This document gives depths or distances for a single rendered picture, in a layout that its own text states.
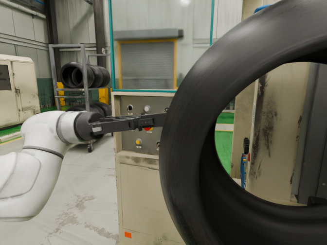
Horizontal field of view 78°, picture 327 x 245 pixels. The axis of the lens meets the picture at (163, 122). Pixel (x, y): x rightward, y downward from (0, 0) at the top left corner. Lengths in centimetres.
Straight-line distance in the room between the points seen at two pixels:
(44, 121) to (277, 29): 55
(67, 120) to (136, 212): 93
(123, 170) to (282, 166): 86
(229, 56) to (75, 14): 1148
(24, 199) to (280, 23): 58
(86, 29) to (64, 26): 119
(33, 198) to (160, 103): 75
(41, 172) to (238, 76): 48
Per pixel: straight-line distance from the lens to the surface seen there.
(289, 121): 71
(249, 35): 32
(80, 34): 1143
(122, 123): 46
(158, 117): 45
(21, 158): 58
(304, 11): 33
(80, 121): 54
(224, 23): 976
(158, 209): 129
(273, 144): 72
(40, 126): 61
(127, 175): 127
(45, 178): 58
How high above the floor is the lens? 134
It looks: 12 degrees down
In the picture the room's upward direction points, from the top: straight up
